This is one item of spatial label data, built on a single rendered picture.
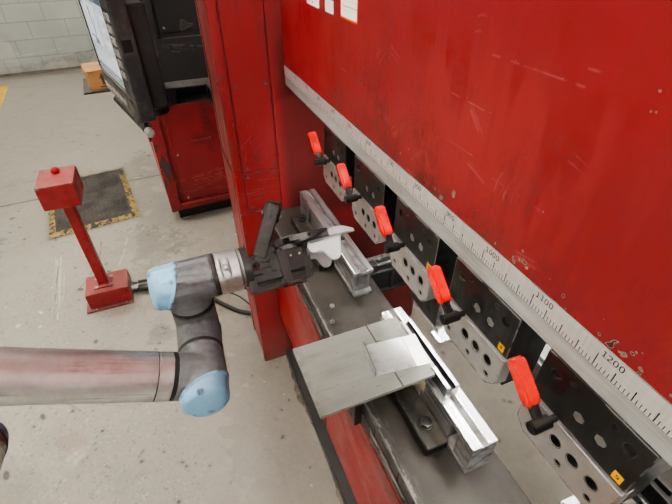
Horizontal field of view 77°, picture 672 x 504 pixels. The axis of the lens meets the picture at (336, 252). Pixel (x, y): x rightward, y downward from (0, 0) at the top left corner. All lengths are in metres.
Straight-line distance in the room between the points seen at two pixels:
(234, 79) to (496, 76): 0.99
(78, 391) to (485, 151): 0.64
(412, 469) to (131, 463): 1.39
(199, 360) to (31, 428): 1.75
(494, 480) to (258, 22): 1.31
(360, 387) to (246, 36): 1.04
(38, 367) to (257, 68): 1.05
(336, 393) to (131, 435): 1.41
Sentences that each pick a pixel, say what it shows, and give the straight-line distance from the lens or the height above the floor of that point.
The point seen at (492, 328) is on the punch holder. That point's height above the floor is 1.28.
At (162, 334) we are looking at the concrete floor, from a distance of 2.51.
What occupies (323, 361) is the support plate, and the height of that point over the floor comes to 1.00.
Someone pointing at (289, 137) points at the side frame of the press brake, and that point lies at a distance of 1.54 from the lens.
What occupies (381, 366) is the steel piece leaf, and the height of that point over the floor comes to 1.00.
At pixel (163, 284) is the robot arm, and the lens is 0.74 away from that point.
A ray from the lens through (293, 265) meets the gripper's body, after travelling 0.75.
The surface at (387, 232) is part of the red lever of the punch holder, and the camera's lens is 0.84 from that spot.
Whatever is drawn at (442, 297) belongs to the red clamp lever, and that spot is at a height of 1.28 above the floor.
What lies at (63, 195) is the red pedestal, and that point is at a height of 0.75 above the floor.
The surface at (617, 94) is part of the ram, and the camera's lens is 0.48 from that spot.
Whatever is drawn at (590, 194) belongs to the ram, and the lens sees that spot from 0.51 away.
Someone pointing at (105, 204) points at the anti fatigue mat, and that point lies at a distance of 3.76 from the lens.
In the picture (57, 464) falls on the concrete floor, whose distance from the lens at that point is 2.26.
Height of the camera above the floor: 1.77
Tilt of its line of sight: 38 degrees down
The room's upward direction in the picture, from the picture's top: straight up
